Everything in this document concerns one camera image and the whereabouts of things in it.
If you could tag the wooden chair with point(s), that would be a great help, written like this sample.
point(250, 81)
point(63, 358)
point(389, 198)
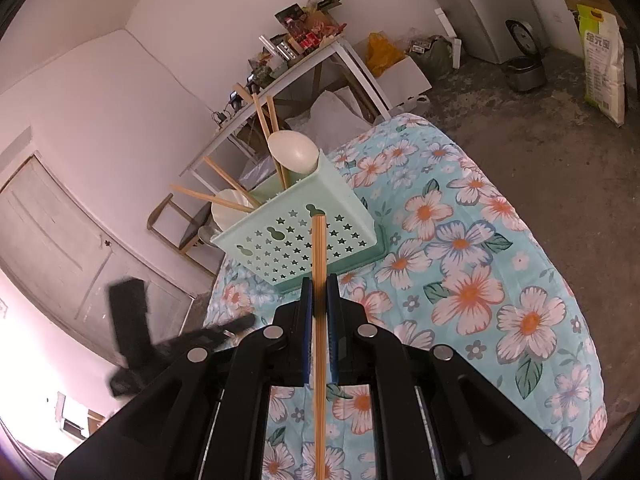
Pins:
point(170, 230)

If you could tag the red drink bottle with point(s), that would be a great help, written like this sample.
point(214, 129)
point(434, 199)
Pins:
point(300, 35)

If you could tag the rice cooker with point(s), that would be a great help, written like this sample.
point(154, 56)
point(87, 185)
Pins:
point(525, 60)

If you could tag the floral blue blanket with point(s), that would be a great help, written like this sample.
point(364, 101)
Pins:
point(450, 260)

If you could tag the white pillow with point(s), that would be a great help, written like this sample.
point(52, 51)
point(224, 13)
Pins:
point(330, 115)

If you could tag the black power adapter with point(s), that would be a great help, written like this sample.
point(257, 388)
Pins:
point(225, 116)

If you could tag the white cardboard box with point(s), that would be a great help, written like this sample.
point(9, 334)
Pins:
point(405, 80)

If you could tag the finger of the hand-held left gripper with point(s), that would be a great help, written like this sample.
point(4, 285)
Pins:
point(215, 335)

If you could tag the white refrigerator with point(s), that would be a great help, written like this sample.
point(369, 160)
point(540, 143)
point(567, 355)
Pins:
point(500, 5)

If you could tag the white board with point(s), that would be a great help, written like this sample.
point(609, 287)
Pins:
point(450, 35)

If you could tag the white desk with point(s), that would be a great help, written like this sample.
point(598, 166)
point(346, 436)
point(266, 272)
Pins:
point(300, 65)

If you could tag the rice bag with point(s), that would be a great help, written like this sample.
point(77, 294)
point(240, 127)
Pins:
point(602, 65)

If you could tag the green plastic utensil basket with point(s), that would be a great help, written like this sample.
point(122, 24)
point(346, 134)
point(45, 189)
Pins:
point(310, 230)

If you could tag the wooden chopstick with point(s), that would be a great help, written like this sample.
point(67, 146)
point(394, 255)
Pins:
point(262, 127)
point(210, 197)
point(318, 250)
point(225, 175)
point(273, 115)

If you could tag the yellow plastic bag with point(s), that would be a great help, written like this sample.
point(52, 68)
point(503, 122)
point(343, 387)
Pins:
point(385, 55)

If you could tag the white door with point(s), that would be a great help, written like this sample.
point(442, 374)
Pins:
point(55, 240)

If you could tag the white ceramic spoon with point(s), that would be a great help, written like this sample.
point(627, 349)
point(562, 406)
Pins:
point(295, 152)
point(230, 207)

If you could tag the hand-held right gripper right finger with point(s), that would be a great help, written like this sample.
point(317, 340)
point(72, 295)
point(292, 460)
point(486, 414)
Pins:
point(332, 332)

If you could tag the metal spoon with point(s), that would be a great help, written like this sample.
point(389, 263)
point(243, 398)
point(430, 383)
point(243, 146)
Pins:
point(206, 235)

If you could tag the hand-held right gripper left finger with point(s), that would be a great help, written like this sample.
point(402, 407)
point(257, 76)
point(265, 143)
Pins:
point(306, 332)

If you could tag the green bag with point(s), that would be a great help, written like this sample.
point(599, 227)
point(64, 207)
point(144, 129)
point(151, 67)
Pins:
point(435, 55)

